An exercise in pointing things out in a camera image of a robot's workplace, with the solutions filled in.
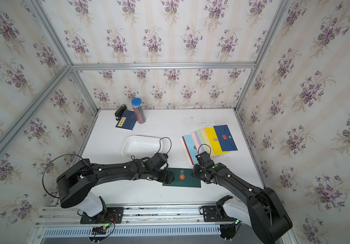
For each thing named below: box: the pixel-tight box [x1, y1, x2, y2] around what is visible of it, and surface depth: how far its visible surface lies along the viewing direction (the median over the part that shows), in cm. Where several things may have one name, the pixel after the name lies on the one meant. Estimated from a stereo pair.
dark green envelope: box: [162, 167, 201, 189], surface depth 86 cm
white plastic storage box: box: [121, 134, 164, 159], surface depth 100 cm
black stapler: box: [114, 104, 128, 121], surface depth 117 cm
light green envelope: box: [195, 129, 211, 153], surface depth 103 cm
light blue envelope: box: [183, 134, 199, 165], surface depth 101 cm
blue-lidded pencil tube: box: [131, 97, 147, 125], surface depth 103 cm
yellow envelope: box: [204, 127, 231, 155], surface depth 103 cm
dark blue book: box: [114, 109, 137, 131], surface depth 113 cm
